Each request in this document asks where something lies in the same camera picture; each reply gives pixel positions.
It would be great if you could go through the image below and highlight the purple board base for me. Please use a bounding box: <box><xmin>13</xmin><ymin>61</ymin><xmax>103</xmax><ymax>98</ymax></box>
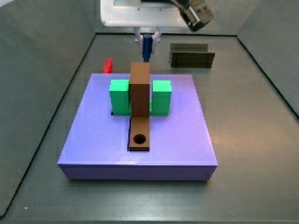
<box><xmin>58</xmin><ymin>73</ymin><xmax>217</xmax><ymax>180</ymax></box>

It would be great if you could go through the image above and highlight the blue cylinder peg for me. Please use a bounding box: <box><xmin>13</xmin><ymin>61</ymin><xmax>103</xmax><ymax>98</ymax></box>
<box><xmin>142</xmin><ymin>34</ymin><xmax>153</xmax><ymax>62</ymax></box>

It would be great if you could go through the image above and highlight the red cylinder peg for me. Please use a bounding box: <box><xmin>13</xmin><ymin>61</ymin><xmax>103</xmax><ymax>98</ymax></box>
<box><xmin>102</xmin><ymin>59</ymin><xmax>113</xmax><ymax>74</ymax></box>

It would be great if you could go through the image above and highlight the brown L-shaped block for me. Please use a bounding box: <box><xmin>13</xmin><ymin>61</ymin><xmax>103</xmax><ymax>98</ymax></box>
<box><xmin>127</xmin><ymin>62</ymin><xmax>149</xmax><ymax>151</ymax></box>

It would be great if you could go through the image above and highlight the green U-shaped block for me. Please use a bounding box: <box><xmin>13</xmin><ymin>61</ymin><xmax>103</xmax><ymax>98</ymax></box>
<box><xmin>107</xmin><ymin>80</ymin><xmax>173</xmax><ymax>116</ymax></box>

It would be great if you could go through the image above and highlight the black metal bracket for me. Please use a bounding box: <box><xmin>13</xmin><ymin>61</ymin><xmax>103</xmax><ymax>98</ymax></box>
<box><xmin>169</xmin><ymin>43</ymin><xmax>214</xmax><ymax>68</ymax></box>

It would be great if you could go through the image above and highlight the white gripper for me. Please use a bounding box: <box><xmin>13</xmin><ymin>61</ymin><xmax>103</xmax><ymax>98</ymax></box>
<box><xmin>99</xmin><ymin>0</ymin><xmax>186</xmax><ymax>53</ymax></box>

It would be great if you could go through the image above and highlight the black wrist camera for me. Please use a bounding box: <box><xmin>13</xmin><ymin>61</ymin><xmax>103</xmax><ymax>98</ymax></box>
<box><xmin>169</xmin><ymin>0</ymin><xmax>213</xmax><ymax>32</ymax></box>

